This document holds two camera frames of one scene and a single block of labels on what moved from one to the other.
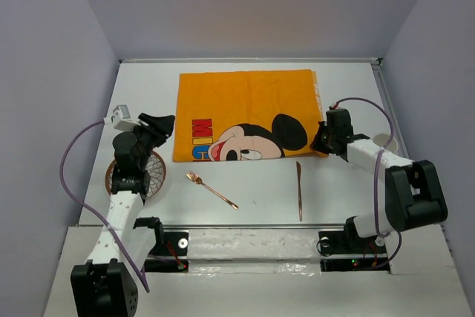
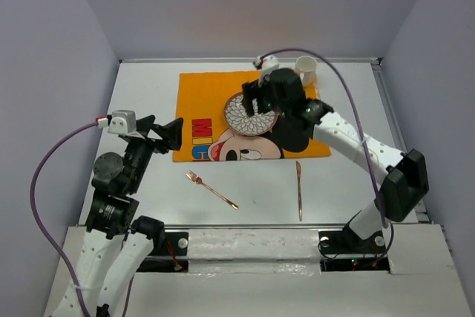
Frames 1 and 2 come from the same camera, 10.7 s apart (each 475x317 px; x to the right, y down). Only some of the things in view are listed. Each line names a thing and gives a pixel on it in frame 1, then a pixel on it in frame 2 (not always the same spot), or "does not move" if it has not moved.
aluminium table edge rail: x=255 y=225 does not move
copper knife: x=300 y=200 does not move
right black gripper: x=317 y=144 -> x=251 y=90
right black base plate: x=345 y=242 does not move
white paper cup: x=382 y=138 -> x=306 y=67
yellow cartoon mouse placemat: x=246 y=115 does not move
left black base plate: x=174 y=243 does not move
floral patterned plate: x=156 y=168 -> x=255 y=125
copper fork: x=195 y=178 does not move
